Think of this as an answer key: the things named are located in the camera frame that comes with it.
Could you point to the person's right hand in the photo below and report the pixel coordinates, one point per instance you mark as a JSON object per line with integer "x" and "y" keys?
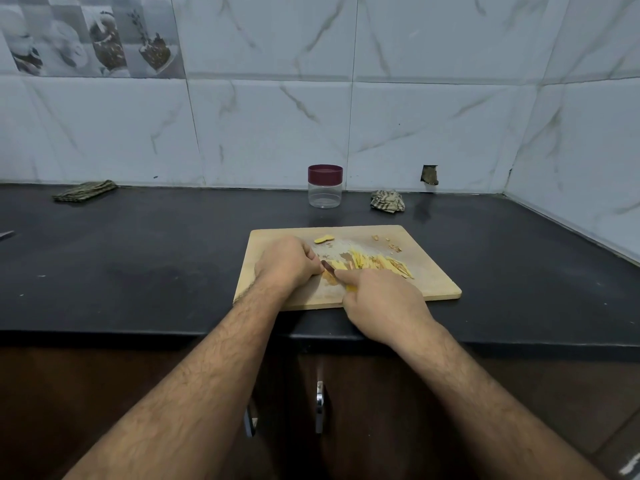
{"x": 388, "y": 307}

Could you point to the person's left hand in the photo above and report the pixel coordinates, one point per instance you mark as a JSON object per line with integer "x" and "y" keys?
{"x": 288, "y": 263}

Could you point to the pile of ginger strips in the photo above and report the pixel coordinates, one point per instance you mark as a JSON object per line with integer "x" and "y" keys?
{"x": 385, "y": 265}

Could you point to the pile of yellow ginger slices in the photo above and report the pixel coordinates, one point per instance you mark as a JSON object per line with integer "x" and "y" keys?
{"x": 324, "y": 239}

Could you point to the wooden cutting board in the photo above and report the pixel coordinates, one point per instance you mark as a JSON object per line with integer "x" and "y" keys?
{"x": 435, "y": 280}

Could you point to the clear jar maroon lid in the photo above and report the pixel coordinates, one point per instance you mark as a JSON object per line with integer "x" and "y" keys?
{"x": 325, "y": 197}

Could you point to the person's right forearm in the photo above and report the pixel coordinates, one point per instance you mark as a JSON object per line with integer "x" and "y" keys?
{"x": 510, "y": 410}

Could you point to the person's left forearm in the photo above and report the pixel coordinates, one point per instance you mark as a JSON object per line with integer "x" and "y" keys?
{"x": 170, "y": 400}

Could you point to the small ginger peel scraps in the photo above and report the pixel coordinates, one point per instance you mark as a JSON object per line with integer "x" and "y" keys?
{"x": 386, "y": 243}

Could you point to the black countertop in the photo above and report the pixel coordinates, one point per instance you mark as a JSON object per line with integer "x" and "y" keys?
{"x": 100, "y": 265}

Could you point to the crumpled patterned cloth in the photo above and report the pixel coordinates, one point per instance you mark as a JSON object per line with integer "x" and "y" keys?
{"x": 387, "y": 202}

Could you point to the folded green cloth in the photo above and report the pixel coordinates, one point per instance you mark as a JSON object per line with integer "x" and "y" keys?
{"x": 85, "y": 191}

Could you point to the brown wooden cabinet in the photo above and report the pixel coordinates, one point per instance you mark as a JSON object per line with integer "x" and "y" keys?
{"x": 100, "y": 415}

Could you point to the flat grey object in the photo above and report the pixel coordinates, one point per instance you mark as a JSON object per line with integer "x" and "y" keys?
{"x": 5, "y": 235}

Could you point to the decorative picture tiles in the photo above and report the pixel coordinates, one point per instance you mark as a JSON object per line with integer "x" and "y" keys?
{"x": 90, "y": 35}

